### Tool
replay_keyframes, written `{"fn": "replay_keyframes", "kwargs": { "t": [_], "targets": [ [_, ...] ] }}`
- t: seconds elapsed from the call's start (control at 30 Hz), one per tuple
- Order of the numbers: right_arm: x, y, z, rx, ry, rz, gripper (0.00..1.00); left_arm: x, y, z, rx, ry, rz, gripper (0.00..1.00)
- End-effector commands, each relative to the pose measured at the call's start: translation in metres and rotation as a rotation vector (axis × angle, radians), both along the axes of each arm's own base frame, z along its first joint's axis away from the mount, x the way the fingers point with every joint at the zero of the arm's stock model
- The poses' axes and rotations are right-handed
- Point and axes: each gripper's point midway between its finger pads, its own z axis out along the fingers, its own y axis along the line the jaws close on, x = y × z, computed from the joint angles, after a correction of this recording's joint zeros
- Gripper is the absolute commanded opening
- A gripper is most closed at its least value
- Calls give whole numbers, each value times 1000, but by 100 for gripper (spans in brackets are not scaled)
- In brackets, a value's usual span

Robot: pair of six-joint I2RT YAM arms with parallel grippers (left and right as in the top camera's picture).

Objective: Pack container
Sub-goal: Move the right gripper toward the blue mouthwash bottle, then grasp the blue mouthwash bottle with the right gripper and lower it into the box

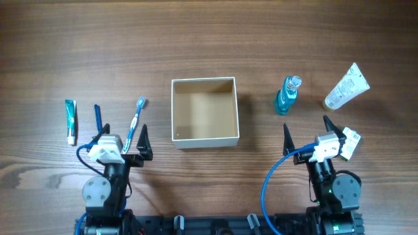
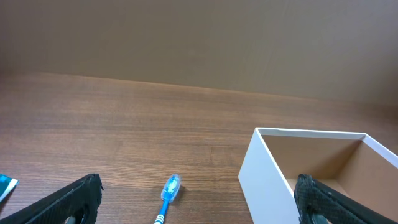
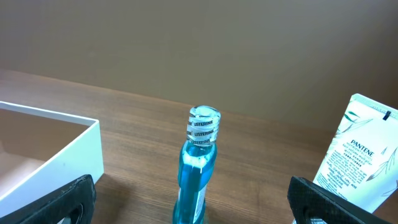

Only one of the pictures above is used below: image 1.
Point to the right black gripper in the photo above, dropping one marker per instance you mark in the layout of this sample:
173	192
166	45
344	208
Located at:
304	158

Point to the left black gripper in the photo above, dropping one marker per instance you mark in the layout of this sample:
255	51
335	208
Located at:
131	158

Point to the blue razor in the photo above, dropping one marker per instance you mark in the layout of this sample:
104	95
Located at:
98	118

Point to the blue white toothbrush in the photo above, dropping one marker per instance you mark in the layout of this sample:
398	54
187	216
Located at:
140	104

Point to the white green soap box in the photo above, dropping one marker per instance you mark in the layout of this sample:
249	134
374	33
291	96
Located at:
352	141

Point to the blue mouthwash bottle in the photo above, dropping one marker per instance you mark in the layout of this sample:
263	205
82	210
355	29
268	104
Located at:
287	95

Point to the green toothpaste tube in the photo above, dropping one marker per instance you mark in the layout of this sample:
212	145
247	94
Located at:
71	121

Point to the white cream tube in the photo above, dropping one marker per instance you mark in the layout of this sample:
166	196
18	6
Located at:
353	83

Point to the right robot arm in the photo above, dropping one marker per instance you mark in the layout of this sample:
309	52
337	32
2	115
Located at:
337	193

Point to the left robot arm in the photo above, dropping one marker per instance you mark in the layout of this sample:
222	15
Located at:
105	194

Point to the white cardboard open box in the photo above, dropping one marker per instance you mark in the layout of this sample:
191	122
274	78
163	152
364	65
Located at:
204	113

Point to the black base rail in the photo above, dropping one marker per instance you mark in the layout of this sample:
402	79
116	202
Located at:
215	225

